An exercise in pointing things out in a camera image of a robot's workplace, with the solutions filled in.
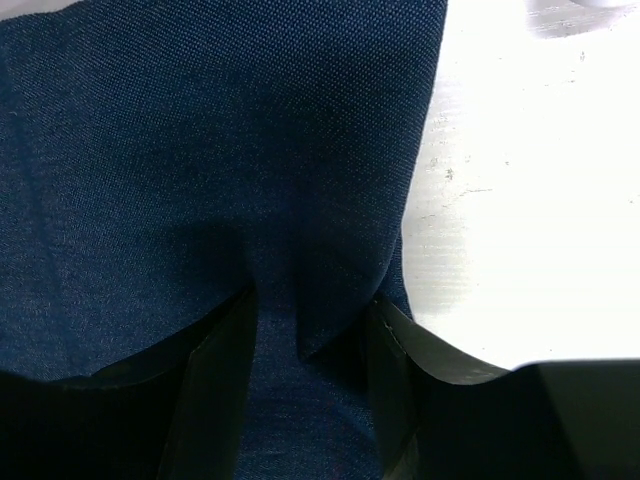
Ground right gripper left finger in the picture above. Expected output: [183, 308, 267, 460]
[1, 290, 257, 480]

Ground metal clothes rack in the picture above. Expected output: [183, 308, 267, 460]
[524, 0, 639, 39]

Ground dark blue denim trousers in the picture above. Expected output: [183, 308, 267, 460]
[1, 1, 447, 479]

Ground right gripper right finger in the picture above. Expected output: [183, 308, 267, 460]
[365, 296, 639, 479]

